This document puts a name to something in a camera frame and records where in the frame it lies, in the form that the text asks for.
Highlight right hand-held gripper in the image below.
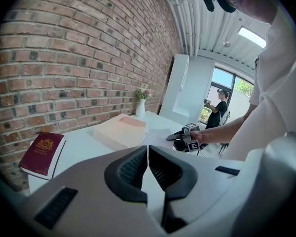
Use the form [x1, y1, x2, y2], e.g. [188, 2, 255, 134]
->
[166, 123, 209, 153]

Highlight ceiling light panel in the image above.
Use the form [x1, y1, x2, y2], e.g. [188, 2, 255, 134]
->
[237, 26, 267, 48]

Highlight beige box folder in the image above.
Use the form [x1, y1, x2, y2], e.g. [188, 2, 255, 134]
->
[92, 113, 148, 150]

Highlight white ceiling pipes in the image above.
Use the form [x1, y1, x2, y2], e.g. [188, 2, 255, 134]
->
[169, 0, 202, 58]

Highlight white vase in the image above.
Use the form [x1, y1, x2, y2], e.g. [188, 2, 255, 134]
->
[135, 98, 147, 118]

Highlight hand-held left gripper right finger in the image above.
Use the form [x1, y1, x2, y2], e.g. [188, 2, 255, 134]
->
[148, 145, 198, 200]

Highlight dark red hardcover book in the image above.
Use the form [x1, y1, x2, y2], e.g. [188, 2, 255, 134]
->
[18, 131, 66, 181]

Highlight person's head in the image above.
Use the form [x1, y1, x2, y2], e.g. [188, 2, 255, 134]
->
[226, 0, 278, 24]

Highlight white desk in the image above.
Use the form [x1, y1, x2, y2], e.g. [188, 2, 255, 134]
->
[28, 111, 208, 195]

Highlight person's right hand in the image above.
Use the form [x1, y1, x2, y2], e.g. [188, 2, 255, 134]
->
[190, 129, 209, 144]

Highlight large window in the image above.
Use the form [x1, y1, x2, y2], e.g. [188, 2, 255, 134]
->
[198, 67, 256, 129]

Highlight person's right forearm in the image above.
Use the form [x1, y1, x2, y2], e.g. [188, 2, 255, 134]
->
[204, 115, 252, 145]

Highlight pink white flowers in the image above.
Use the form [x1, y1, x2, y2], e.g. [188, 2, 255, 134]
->
[134, 87, 152, 100]

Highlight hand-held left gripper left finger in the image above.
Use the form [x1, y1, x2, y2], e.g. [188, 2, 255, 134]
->
[104, 145, 149, 204]

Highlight white A4 paper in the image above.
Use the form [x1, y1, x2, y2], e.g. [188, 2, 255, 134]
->
[141, 128, 179, 150]

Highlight tall white cabinet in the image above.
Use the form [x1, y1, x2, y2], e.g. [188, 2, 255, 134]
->
[159, 53, 216, 126]

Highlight person's white shirt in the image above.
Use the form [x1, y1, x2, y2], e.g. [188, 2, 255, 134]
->
[222, 0, 296, 162]

